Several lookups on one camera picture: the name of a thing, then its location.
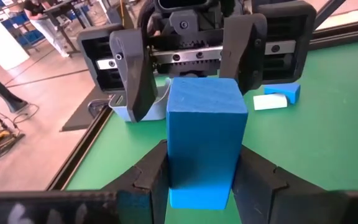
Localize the white column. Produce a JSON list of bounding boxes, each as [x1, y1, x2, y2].
[[0, 2, 30, 71]]

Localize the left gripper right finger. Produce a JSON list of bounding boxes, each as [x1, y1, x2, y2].
[[231, 145, 358, 224]]

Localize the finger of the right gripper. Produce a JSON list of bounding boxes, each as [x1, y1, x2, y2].
[[109, 27, 159, 123], [218, 12, 268, 96]]

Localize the green table mat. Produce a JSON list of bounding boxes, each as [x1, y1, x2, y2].
[[63, 39, 358, 224]]

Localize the black stand leg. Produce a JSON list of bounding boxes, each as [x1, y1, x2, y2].
[[0, 63, 29, 113]]

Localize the black desk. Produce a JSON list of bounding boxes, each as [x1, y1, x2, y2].
[[42, 0, 88, 55]]

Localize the tangled floor cables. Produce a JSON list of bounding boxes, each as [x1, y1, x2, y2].
[[0, 102, 40, 172]]

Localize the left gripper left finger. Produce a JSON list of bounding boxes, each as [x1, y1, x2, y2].
[[0, 139, 170, 224]]

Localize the blue-grey plastic bin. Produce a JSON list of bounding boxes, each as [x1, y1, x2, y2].
[[108, 77, 172, 123]]

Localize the blue wooden block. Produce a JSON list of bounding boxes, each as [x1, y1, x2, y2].
[[165, 77, 249, 211], [263, 82, 301, 105]]

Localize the person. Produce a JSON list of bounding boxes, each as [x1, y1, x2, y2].
[[23, 0, 71, 58]]

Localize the mint wooden block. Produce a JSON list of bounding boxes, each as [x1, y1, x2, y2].
[[252, 93, 288, 111]]

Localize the blue storage bin rack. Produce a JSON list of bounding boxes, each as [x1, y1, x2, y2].
[[0, 0, 48, 52]]

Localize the black aluminium table frame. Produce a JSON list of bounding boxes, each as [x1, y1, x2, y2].
[[45, 0, 358, 191]]

